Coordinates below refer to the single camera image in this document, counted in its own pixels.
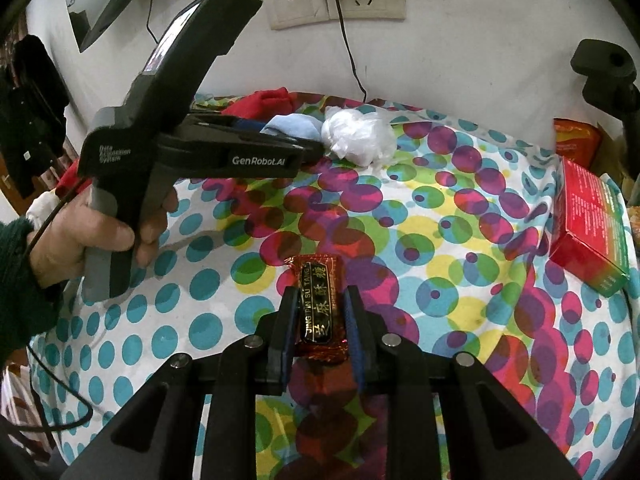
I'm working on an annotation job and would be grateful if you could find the person's left hand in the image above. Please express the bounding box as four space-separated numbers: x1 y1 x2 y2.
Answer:
27 187 180 291

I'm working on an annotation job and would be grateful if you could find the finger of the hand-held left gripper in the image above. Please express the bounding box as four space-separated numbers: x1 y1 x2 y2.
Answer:
189 113 328 163

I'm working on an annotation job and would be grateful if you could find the light blue cloth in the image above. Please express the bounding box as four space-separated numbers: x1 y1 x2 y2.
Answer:
260 114 322 142

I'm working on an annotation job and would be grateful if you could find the black clamp mount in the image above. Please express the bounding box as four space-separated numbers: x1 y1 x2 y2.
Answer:
570 39 640 181

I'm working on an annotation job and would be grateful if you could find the black monitor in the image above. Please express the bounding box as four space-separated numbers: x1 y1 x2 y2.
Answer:
67 0 156 53

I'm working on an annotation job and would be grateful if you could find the white cloth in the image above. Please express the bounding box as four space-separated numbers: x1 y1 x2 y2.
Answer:
27 190 63 231

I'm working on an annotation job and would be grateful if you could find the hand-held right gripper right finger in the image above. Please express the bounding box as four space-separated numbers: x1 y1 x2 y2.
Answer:
341 285 583 480

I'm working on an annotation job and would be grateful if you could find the dark hanging jacket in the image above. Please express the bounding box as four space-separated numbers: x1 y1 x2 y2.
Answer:
0 35 71 198

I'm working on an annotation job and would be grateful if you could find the red cloth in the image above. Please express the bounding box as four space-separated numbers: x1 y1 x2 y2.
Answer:
222 88 292 121

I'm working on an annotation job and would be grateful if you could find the red candy packet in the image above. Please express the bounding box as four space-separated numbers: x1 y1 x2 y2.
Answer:
284 254 351 363

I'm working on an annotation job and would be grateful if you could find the black charger cable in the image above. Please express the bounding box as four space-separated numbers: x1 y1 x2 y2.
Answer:
330 0 368 105

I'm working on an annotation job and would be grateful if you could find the orange snack packet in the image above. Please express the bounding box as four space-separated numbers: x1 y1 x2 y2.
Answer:
552 117 603 171

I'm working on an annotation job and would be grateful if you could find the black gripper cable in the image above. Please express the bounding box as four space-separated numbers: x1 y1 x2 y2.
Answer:
25 180 96 433

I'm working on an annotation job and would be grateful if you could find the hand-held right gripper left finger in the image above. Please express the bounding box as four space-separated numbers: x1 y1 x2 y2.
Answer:
60 285 301 480

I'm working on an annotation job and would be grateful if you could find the white plastic bag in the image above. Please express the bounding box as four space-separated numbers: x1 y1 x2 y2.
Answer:
320 106 397 167

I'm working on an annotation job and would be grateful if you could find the person's left forearm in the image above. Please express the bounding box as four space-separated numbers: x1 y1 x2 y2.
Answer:
0 215 61 361

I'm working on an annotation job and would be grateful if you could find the red cardboard box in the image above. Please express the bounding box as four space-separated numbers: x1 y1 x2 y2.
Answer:
549 156 631 297

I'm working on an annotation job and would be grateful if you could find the polka dot blanket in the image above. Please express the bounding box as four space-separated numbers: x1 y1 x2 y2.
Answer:
27 91 640 480

